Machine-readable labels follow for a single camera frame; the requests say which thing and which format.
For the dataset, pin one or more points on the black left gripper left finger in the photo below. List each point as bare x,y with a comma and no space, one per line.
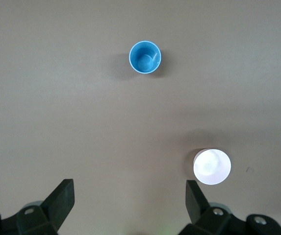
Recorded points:
39,218

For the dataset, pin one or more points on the blue plastic cup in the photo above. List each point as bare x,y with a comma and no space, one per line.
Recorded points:
140,66

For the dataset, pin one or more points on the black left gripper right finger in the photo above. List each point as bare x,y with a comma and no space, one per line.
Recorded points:
216,220

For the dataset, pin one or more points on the pink bowl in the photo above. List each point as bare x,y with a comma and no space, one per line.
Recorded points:
211,166

